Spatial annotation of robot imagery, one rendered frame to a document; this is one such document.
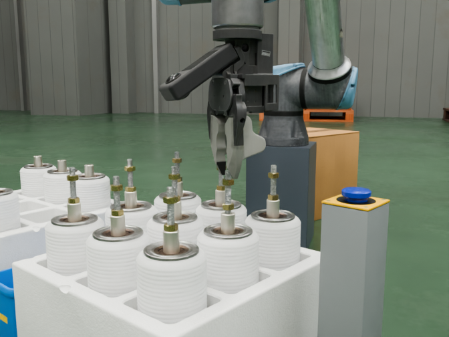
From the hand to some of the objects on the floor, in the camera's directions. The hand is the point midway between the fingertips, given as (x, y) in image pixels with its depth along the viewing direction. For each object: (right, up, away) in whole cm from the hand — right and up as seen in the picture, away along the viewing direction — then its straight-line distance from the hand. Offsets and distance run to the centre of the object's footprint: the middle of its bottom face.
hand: (224, 168), depth 74 cm
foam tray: (-8, -33, +14) cm, 37 cm away
